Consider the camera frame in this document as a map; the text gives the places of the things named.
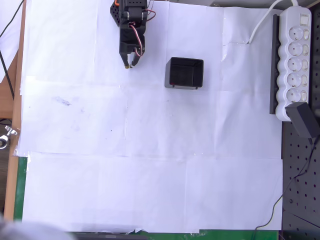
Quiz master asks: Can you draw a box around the black square bin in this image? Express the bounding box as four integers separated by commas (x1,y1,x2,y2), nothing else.
164,56,205,91

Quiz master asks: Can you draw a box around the white paper table cover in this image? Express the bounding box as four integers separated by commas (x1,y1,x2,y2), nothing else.
16,0,285,233

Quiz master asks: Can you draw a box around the metal clamp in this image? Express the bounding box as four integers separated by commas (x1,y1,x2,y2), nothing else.
0,124,18,150

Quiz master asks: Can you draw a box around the dark grey shelf bar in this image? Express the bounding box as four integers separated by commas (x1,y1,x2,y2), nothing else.
269,14,281,116

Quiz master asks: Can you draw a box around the white power strip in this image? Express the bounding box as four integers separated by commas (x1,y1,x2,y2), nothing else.
274,6,313,123

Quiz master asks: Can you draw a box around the green cutting mat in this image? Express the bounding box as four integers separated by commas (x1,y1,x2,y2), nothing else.
13,156,280,240

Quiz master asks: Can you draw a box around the black power adapter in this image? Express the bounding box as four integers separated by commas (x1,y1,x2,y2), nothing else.
284,101,320,139

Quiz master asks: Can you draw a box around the dark grey flat device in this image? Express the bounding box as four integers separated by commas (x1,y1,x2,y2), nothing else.
73,231,148,240

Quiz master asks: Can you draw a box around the blurred grey object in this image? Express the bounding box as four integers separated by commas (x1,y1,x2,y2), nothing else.
0,212,73,240

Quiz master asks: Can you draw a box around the black pegboard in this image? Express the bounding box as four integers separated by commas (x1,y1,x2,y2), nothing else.
279,0,320,240

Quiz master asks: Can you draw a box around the white power cable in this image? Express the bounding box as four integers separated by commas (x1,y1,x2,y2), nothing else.
247,0,301,45

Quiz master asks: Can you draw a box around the thin black adapter cable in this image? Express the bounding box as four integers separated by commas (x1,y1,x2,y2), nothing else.
249,137,317,240

